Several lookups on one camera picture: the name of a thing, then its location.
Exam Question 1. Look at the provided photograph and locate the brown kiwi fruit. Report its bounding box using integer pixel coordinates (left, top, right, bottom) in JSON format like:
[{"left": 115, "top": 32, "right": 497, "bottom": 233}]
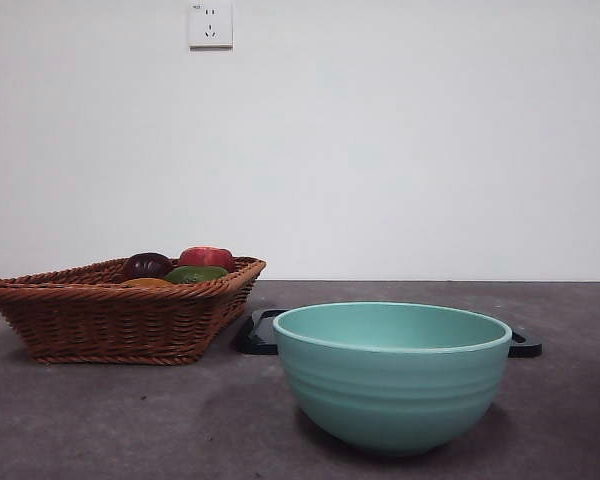
[{"left": 119, "top": 277, "right": 174, "bottom": 289}]

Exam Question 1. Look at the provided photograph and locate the white wall socket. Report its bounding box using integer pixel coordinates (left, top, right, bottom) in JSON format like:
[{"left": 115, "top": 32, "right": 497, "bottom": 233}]
[{"left": 188, "top": 1, "right": 234, "bottom": 50}]

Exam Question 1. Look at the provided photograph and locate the green avocado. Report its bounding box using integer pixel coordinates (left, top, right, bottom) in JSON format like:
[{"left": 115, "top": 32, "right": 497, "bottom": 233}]
[{"left": 162, "top": 265, "right": 230, "bottom": 285}]

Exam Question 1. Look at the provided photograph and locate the teal ribbed bowl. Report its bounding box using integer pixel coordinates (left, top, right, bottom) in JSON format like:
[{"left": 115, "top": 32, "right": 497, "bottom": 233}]
[{"left": 272, "top": 301, "right": 513, "bottom": 457}]

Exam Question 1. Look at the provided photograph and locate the brown wicker basket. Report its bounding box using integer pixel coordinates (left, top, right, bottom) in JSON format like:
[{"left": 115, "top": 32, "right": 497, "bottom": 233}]
[{"left": 0, "top": 255, "right": 268, "bottom": 366}]

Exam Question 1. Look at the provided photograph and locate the black rectangular tray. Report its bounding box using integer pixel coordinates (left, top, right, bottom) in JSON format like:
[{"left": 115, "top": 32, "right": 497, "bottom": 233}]
[{"left": 236, "top": 308, "right": 543, "bottom": 359}]

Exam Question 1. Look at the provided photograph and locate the dark purple round fruit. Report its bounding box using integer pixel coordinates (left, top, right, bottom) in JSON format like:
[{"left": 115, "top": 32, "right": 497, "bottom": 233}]
[{"left": 123, "top": 252, "right": 174, "bottom": 281}]

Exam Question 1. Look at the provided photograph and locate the red apple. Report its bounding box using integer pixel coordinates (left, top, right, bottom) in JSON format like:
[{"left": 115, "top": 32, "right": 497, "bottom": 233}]
[{"left": 178, "top": 245, "right": 236, "bottom": 274}]

